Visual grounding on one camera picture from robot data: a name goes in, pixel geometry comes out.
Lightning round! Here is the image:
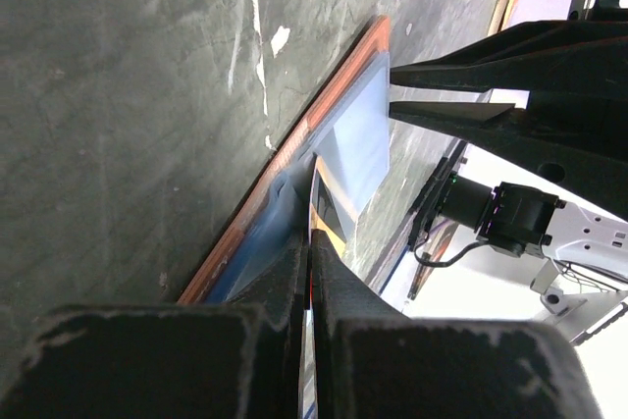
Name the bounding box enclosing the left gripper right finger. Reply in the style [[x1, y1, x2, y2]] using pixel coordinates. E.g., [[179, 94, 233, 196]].
[[311, 230, 601, 418]]

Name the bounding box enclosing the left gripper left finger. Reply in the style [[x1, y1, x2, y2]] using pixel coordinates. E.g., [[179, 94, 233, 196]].
[[1, 233, 308, 418]]

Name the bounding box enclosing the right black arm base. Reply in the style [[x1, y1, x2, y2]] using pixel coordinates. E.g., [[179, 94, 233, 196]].
[[407, 157, 456, 249]]

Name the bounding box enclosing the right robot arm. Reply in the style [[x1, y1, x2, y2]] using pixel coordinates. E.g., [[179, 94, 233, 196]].
[[389, 0, 627, 282]]

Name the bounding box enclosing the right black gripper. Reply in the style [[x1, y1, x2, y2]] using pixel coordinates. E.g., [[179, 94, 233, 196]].
[[390, 0, 628, 93]]

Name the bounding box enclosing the orange spiral notebook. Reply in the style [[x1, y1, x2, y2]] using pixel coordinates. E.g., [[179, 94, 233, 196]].
[[487, 0, 516, 36]]

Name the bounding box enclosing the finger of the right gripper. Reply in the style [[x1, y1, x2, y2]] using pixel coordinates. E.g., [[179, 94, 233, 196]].
[[390, 99, 627, 220]]

